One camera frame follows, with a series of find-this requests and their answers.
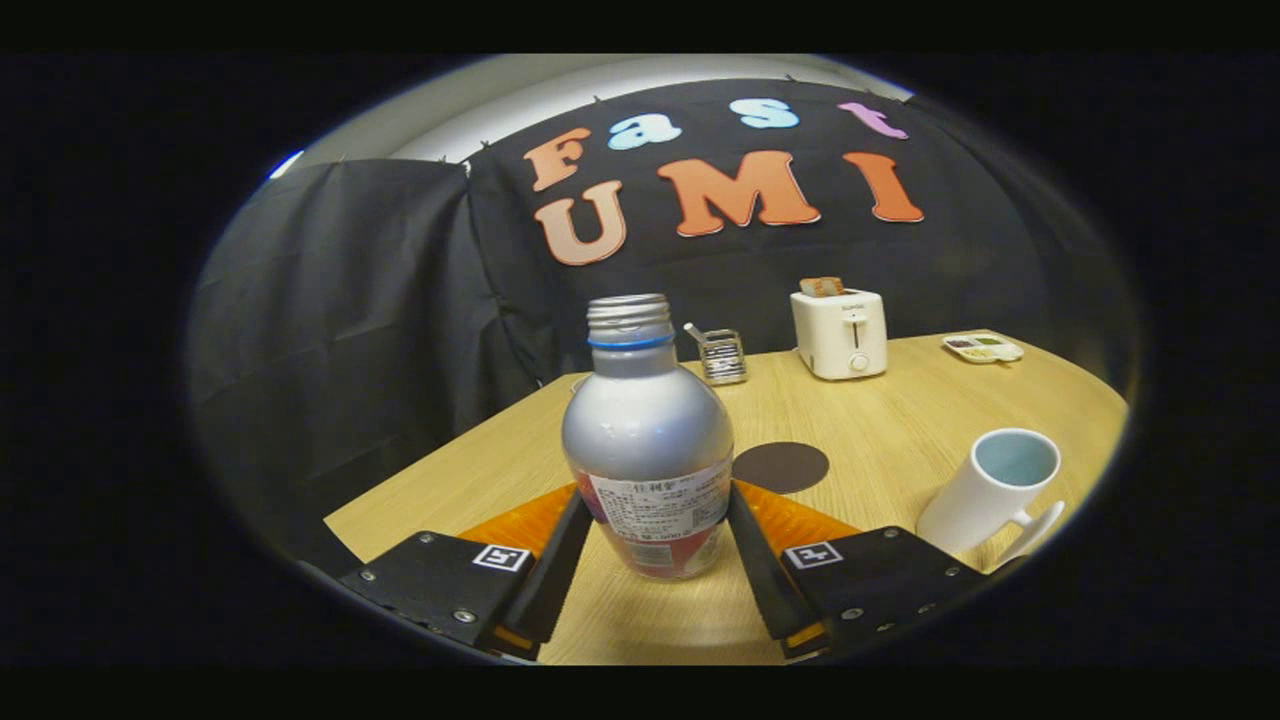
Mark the round dark brown coaster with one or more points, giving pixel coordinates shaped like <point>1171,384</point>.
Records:
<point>780,468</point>

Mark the black backdrop cloth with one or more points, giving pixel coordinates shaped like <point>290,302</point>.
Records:
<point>350,300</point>

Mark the wooden table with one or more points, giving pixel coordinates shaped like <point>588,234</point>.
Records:
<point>880,440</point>

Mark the silver bottle with pink label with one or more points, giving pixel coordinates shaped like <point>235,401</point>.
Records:
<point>645,430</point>

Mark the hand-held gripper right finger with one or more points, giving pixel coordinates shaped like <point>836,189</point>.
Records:
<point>768,580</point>

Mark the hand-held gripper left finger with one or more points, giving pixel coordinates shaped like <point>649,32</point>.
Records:
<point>555,580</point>

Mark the small ceiling light panel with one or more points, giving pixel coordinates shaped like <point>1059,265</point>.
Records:
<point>286,164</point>

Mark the white divided condiment dish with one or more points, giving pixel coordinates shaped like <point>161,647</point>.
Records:
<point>983,348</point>

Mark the white cup with blue inside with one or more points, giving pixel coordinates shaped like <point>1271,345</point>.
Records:
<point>985,495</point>

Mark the toast slices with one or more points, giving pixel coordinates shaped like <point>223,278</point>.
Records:
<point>822,287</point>

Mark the white toaster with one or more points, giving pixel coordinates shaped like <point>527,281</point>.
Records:
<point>830,340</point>

